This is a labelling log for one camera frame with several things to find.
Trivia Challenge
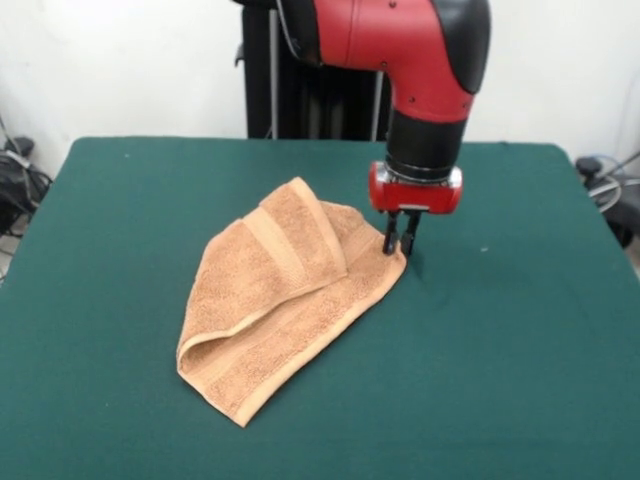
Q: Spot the dark green table cloth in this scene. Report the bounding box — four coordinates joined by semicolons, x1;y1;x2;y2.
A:
0;135;640;480

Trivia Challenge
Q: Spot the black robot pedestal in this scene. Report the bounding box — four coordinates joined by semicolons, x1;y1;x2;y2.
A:
229;0;401;141

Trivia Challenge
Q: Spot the black electronics box with cables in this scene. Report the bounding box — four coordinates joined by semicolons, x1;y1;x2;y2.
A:
0;137;54;236

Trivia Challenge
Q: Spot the tan terry towel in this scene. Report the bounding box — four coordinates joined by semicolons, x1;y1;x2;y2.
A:
175;176;409;430

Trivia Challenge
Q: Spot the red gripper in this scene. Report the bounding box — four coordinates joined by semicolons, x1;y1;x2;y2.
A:
368;160;464;256

